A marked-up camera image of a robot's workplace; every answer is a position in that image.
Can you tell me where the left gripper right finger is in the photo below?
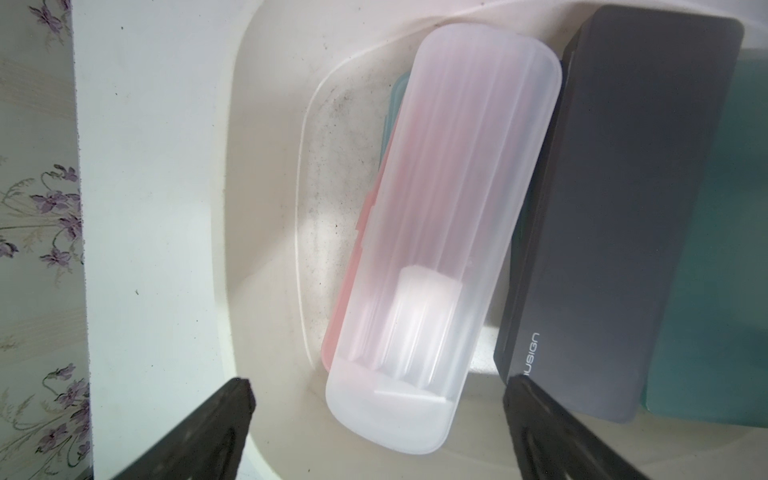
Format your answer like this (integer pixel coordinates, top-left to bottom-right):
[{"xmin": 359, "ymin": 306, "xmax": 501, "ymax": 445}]
[{"xmin": 503, "ymin": 375, "xmax": 646, "ymax": 480}]

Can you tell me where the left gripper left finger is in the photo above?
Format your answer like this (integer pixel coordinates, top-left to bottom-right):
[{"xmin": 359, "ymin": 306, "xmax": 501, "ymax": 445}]
[{"xmin": 116, "ymin": 377, "xmax": 257, "ymax": 480}]

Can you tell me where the pink pencil case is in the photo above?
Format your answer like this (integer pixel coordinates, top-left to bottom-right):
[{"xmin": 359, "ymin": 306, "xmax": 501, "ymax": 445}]
[{"xmin": 320, "ymin": 137, "xmax": 397, "ymax": 373}]

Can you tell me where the clear frosted pencil case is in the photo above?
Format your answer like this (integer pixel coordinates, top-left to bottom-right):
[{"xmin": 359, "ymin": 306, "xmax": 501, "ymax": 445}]
[{"xmin": 326, "ymin": 23, "xmax": 562, "ymax": 455}]

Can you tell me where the white plastic storage box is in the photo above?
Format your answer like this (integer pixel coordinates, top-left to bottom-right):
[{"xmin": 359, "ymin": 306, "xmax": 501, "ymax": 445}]
[{"xmin": 211, "ymin": 0, "xmax": 768, "ymax": 480}]

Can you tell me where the black pencil case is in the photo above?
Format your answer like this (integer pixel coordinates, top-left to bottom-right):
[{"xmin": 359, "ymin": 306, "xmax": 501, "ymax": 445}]
[{"xmin": 494, "ymin": 5, "xmax": 744, "ymax": 423}]

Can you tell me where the light blue pencil case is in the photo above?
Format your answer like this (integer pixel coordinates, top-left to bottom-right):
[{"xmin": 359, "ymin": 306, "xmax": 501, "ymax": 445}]
[{"xmin": 379, "ymin": 72, "xmax": 410, "ymax": 168}]

